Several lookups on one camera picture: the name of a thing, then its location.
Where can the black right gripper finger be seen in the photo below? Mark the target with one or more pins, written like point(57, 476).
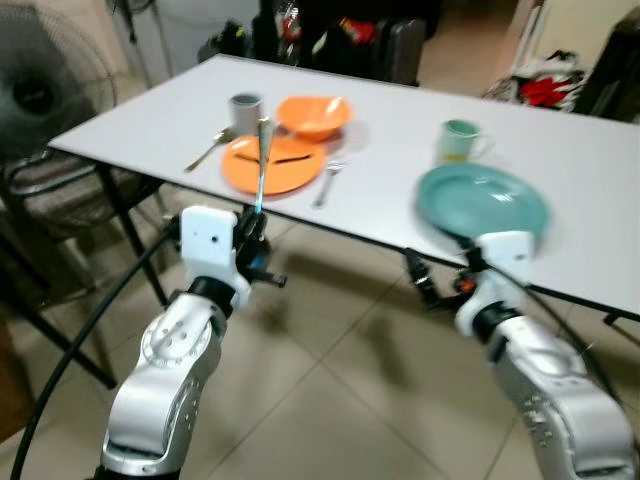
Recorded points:
point(420, 278)

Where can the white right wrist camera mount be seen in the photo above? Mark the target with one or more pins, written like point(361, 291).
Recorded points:
point(505, 262)

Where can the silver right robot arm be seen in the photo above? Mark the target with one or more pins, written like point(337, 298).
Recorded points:
point(560, 400)

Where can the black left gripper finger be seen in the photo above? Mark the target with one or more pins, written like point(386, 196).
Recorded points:
point(246, 226)
point(264, 226)

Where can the red and white bag pile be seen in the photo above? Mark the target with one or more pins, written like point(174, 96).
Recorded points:
point(545, 88)

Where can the green plate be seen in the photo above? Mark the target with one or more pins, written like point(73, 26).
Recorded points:
point(480, 200)

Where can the orange bowl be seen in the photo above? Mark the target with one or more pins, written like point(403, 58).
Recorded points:
point(313, 115)

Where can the green mug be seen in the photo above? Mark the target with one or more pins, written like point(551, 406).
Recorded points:
point(458, 142)

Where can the dark suitcase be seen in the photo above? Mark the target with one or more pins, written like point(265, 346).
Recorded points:
point(403, 50)

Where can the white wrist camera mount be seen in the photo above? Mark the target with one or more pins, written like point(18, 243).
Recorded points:
point(505, 262)
point(208, 245)

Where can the dark table knife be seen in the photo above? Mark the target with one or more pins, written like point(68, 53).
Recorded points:
point(290, 158)

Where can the grey mug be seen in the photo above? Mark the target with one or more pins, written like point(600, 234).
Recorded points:
point(246, 112)

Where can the black standing fan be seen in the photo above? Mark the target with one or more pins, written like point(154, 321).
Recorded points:
point(45, 85)

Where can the dark wooden cabinet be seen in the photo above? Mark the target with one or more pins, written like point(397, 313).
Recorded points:
point(615, 70)

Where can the orange plate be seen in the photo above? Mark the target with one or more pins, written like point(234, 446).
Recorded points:
point(290, 175)

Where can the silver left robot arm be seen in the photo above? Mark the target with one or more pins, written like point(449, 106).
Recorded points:
point(165, 380)

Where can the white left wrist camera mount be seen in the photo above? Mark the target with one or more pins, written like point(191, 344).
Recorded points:
point(208, 245)

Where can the black table leg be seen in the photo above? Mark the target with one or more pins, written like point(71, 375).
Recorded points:
point(125, 225)
point(625, 318)

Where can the dark chair striped cushion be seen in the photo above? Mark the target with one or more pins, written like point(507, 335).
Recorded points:
point(50, 185)

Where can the silver fork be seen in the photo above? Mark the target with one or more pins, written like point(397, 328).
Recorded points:
point(326, 185)

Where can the gold spoon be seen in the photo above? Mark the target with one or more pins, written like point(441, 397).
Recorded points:
point(208, 152)

